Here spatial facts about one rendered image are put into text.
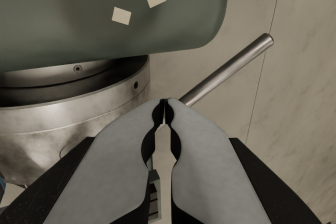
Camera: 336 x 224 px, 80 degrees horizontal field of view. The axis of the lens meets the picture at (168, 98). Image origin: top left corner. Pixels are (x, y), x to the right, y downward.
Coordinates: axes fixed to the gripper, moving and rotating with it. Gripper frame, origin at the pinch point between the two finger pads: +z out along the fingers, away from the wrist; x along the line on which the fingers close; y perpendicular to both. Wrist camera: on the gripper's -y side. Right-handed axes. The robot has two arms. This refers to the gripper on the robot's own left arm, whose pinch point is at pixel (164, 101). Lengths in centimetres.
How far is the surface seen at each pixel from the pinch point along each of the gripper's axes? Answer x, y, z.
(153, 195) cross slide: -6, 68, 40
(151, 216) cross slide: -7, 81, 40
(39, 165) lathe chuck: -16.2, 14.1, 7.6
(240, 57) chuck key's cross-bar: 6.1, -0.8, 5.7
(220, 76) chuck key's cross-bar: 4.6, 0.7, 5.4
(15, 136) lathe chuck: -17.4, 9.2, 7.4
